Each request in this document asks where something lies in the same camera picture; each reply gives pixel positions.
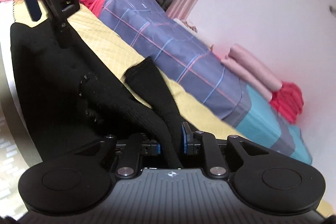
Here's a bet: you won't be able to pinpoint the blue plaid pillow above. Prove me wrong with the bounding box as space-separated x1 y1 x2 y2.
99 0 312 164

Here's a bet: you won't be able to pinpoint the yellow patterned quilt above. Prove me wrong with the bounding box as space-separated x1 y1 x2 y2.
0 0 334 218

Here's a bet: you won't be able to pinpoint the black pants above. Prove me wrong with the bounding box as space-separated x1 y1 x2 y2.
10 20 182 168

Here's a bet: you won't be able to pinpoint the folded pink garment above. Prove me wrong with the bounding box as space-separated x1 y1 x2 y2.
221 44 282 102

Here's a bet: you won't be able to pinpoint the folded red garment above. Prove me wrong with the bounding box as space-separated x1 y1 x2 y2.
270 82 304 124

